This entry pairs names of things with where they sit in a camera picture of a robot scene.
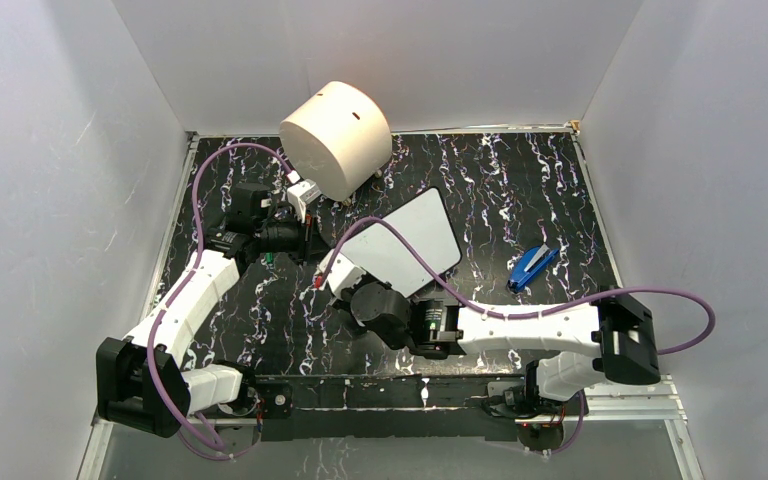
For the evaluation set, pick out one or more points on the blue stapler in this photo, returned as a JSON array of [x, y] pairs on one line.
[[529, 266]]

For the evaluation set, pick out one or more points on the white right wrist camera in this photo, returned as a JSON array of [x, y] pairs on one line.
[[342, 277]]

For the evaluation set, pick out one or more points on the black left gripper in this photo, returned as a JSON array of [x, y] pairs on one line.
[[313, 247]]

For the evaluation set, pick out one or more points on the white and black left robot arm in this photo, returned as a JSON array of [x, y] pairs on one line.
[[140, 382]]

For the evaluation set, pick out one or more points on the black framed whiteboard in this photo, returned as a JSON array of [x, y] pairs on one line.
[[413, 238]]

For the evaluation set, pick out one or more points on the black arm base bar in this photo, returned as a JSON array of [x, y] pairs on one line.
[[490, 406]]

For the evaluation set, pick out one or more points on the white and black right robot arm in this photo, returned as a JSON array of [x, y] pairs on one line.
[[608, 338]]

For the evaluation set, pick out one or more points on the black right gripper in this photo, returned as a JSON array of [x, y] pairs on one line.
[[343, 302]]

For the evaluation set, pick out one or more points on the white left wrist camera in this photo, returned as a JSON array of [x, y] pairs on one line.
[[300, 194]]

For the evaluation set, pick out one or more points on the cream cylindrical container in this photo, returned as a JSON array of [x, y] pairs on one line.
[[337, 139]]

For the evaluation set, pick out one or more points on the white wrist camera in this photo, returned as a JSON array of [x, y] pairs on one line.
[[300, 194], [342, 277]]

